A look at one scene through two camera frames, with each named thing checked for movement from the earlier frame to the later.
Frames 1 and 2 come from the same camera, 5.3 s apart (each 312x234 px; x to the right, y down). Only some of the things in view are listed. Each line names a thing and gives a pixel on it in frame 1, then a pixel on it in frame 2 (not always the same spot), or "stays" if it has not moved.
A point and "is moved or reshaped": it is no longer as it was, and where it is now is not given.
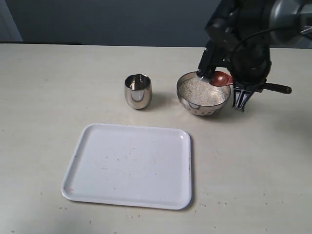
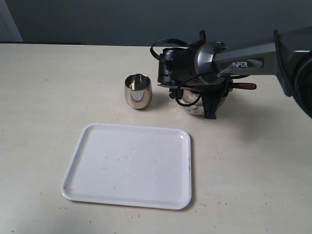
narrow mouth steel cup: [138, 90] stays
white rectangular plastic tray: [129, 165] stays
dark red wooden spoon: [222, 78] is moved or reshaped
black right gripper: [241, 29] -> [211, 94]
